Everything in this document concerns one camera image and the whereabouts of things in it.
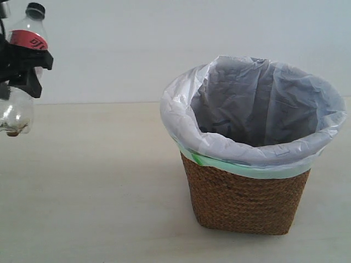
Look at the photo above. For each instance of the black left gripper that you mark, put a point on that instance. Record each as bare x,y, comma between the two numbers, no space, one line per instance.
15,58

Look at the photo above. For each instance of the red label clear soda bottle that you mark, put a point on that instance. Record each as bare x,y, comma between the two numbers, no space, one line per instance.
17,112

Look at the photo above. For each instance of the white green plastic bag liner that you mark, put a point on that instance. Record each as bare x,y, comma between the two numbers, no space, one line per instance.
252,117

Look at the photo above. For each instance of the brown woven wicker basket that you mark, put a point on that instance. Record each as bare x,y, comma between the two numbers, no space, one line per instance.
230,202

